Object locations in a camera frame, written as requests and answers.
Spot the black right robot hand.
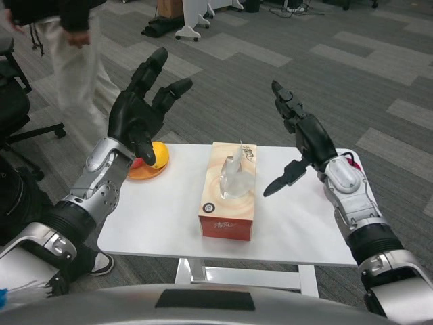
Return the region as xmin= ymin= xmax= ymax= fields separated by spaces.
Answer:
xmin=263 ymin=79 xmax=338 ymax=198

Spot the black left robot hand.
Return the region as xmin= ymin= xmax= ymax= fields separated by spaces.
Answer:
xmin=107 ymin=47 xmax=194 ymax=169

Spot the orange tissue box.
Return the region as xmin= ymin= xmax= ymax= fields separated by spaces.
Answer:
xmin=198 ymin=142 xmax=258 ymax=241

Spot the white tissue sheet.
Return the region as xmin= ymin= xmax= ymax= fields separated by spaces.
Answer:
xmin=219 ymin=139 xmax=256 ymax=199

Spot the cardboard box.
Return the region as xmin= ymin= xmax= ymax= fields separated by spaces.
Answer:
xmin=157 ymin=0 xmax=183 ymax=18

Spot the orange fruit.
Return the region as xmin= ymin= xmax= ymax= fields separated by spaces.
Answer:
xmin=148 ymin=141 xmax=170 ymax=169

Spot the pink plastic cup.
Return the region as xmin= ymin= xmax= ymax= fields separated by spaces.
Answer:
xmin=343 ymin=152 xmax=363 ymax=173

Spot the orange plate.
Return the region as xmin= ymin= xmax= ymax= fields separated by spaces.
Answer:
xmin=125 ymin=158 xmax=172 ymax=182

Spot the person in cream trousers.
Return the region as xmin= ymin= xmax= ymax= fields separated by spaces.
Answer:
xmin=0 ymin=0 xmax=122 ymax=156

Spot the black bag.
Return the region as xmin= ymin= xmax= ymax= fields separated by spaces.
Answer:
xmin=141 ymin=15 xmax=185 ymax=38

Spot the white furniture leg with casters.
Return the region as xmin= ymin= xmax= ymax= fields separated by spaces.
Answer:
xmin=175 ymin=0 xmax=211 ymax=42

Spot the black office chair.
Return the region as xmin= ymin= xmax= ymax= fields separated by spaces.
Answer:
xmin=0 ymin=37 xmax=67 ymax=180

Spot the black and white sneaker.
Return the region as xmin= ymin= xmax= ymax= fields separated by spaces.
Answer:
xmin=88 ymin=252 xmax=115 ymax=277

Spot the silver robot chest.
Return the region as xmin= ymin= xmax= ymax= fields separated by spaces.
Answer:
xmin=0 ymin=284 xmax=390 ymax=325

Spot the floor cable bundle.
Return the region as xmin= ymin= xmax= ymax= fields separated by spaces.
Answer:
xmin=270 ymin=0 xmax=325 ymax=16

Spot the white table frame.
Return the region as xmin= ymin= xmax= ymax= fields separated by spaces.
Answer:
xmin=174 ymin=257 xmax=319 ymax=299

